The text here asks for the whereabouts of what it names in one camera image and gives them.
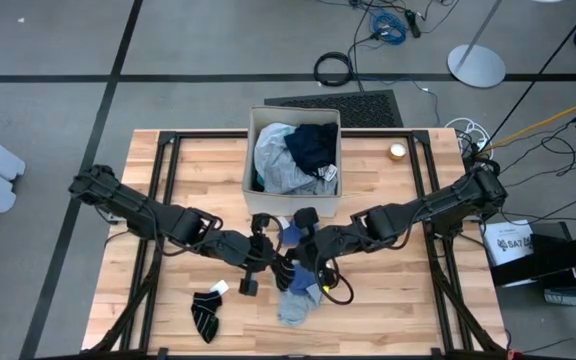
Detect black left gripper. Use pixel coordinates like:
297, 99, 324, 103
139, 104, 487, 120
227, 213, 282, 297

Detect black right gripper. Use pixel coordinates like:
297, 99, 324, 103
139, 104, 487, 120
293, 207, 342, 299

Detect grey hooded sweatshirt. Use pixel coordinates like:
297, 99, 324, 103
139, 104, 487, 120
278, 215, 307, 247

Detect black striped sock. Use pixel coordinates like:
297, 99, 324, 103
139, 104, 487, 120
190, 290, 224, 345
272, 252, 298, 293

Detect white printed garment label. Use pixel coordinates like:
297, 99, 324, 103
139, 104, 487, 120
318, 163, 339, 183

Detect clothes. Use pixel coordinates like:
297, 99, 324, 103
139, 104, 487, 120
253, 122, 340, 197

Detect navy underwear white lettering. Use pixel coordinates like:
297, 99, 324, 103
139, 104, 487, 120
283, 122, 340, 180

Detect beige fabric storage box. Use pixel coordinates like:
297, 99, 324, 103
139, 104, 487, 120
241, 104, 343, 219

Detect round brown tape roll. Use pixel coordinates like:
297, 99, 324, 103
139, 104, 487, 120
386, 141, 409, 162

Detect black floor mat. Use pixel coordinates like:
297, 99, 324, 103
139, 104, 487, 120
263, 89, 404, 129

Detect white printed box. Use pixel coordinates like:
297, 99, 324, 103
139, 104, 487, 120
482, 219, 537, 266

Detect grey round-base floor stand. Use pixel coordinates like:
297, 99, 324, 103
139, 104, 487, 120
446, 0, 507, 89

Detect black power strip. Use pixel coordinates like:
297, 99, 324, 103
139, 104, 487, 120
404, 9, 423, 39

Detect black side table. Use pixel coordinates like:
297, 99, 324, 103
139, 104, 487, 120
487, 222, 576, 301

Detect black camera cable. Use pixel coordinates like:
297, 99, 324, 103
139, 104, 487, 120
253, 212, 286, 252
315, 257, 356, 306

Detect black aluminium table frame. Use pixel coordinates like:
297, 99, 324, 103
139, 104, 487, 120
85, 128, 509, 360

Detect coiled black cable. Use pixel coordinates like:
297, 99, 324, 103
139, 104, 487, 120
312, 51, 355, 88

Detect white cable coil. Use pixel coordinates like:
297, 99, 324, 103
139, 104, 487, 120
440, 115, 492, 159

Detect blue cable coil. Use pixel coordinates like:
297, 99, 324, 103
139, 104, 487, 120
370, 10, 409, 46

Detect yellow straight cable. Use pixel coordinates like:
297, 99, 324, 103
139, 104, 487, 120
485, 94, 576, 151

